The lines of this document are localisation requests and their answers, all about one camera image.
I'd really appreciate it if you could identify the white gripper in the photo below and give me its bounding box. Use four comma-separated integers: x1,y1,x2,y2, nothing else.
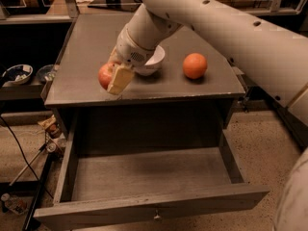
107,26,154,95

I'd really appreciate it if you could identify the red apple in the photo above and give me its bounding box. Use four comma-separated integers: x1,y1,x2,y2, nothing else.
98,62,116,90

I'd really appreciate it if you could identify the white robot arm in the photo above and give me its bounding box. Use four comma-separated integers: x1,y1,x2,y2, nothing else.
107,0,308,125

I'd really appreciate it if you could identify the open grey top drawer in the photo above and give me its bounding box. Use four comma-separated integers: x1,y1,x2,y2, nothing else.
33,109,270,231

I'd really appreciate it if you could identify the white bowl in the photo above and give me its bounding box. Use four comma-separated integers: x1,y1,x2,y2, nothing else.
135,45,166,76

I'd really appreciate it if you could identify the black monitor stand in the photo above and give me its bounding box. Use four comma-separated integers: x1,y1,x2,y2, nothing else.
88,0,141,13

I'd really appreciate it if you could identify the small dark bowl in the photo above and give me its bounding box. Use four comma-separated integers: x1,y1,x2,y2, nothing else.
36,64,57,83

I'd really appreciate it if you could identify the orange fruit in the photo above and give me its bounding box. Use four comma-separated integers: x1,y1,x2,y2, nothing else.
182,53,208,80

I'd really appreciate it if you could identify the grey wooden cabinet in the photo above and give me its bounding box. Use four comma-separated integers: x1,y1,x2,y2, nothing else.
39,11,247,140

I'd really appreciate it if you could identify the snack bag on floor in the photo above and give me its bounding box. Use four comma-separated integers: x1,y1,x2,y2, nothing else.
38,115,62,139

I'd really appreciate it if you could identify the blue patterned bowl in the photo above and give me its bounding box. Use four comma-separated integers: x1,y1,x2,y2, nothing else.
2,64,33,85

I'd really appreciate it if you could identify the plastic bottle on floor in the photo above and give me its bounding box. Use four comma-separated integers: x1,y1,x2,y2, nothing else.
1,193,27,215

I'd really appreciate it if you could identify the black cable on floor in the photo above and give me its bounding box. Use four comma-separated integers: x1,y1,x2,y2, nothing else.
0,115,54,200

